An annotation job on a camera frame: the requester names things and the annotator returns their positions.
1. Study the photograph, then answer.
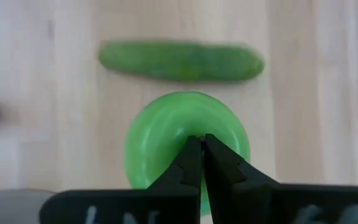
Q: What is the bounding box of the long dark green cucumber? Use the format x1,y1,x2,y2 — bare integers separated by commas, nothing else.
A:
98,39,265,83

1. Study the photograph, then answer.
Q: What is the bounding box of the bright green apple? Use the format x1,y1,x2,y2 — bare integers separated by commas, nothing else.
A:
123,91,250,217

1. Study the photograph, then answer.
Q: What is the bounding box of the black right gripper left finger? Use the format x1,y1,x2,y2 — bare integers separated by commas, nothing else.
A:
39,135,203,224

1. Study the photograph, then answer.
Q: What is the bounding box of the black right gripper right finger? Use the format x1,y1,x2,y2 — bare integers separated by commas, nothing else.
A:
203,133,358,224

